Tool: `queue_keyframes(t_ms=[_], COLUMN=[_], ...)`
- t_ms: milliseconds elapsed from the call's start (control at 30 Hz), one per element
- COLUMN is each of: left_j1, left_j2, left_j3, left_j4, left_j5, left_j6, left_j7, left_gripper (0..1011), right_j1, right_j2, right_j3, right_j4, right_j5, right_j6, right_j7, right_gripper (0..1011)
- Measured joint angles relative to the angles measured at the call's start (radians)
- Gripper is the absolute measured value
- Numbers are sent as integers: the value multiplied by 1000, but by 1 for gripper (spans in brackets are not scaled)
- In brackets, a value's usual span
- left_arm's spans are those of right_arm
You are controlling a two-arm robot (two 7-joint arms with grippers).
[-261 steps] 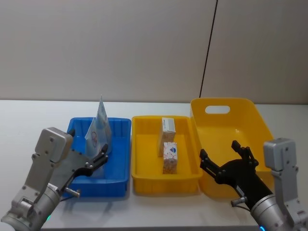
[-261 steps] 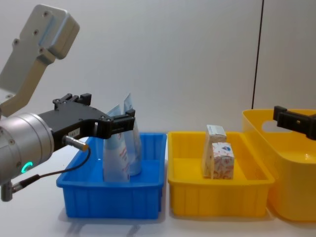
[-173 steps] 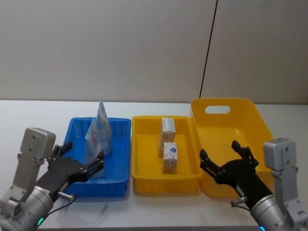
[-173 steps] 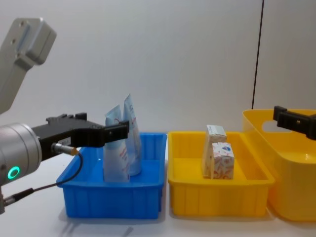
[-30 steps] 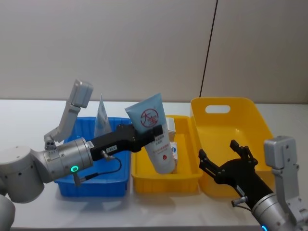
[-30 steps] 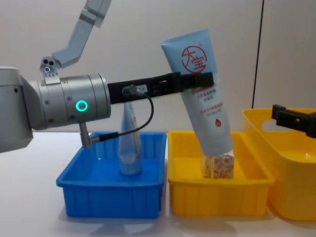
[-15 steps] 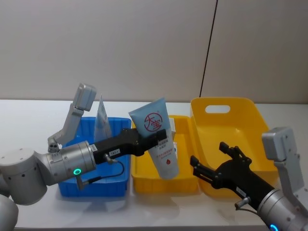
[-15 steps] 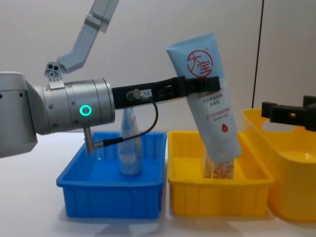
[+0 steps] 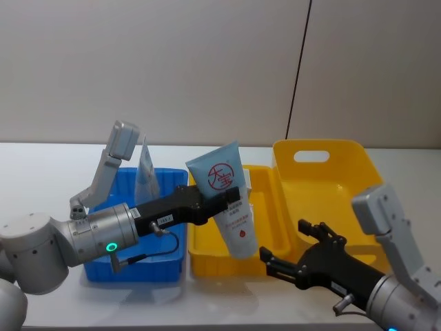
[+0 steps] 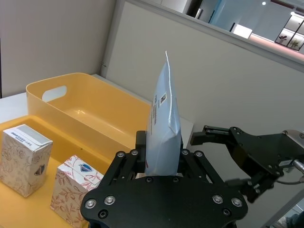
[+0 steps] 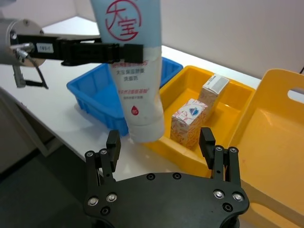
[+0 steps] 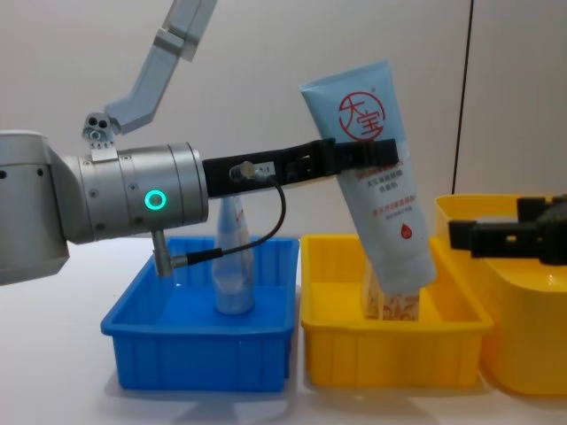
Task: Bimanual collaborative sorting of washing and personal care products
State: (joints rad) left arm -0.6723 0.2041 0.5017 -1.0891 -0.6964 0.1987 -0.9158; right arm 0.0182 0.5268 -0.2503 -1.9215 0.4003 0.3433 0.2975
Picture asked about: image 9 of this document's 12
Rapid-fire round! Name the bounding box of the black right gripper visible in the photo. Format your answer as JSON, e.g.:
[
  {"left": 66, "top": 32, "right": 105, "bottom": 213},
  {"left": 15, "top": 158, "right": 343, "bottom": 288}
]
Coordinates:
[{"left": 258, "top": 219, "right": 386, "bottom": 310}]

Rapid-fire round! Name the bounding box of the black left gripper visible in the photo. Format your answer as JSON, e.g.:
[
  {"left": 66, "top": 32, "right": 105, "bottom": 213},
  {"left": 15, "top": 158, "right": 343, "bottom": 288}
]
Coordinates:
[{"left": 132, "top": 185, "right": 243, "bottom": 239}]

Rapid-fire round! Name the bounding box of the pale blue cream tube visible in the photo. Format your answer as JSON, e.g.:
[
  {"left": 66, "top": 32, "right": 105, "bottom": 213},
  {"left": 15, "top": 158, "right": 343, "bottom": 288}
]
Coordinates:
[{"left": 185, "top": 139, "right": 260, "bottom": 259}]

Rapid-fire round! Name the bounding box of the clear plastic pouch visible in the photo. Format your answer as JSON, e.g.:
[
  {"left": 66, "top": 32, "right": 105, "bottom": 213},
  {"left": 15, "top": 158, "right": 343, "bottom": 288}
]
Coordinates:
[{"left": 134, "top": 136, "right": 161, "bottom": 205}]

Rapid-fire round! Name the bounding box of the blue plastic bin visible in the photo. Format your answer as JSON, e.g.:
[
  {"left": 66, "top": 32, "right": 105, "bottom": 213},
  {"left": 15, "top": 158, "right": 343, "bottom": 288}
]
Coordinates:
[{"left": 81, "top": 167, "right": 189, "bottom": 282}]

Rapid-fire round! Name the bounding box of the left gripper thin black cable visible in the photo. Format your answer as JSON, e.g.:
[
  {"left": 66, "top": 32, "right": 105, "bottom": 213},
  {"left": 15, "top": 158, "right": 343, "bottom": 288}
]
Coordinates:
[{"left": 110, "top": 221, "right": 179, "bottom": 274}]

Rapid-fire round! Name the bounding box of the gripper thin black cable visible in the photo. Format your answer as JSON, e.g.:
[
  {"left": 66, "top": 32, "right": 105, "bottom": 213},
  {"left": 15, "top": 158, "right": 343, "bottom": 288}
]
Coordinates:
[
  {"left": 332, "top": 294, "right": 369, "bottom": 317},
  {"left": 110, "top": 221, "right": 179, "bottom": 274}
]

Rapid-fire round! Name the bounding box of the yellow plastic basket with handle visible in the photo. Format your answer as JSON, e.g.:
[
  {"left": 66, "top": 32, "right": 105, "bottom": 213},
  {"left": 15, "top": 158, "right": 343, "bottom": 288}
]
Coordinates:
[{"left": 272, "top": 139, "right": 392, "bottom": 267}]

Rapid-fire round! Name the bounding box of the right gripper thin black cable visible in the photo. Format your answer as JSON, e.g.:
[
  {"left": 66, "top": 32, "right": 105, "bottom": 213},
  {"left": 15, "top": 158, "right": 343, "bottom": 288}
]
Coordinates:
[{"left": 332, "top": 294, "right": 369, "bottom": 317}]

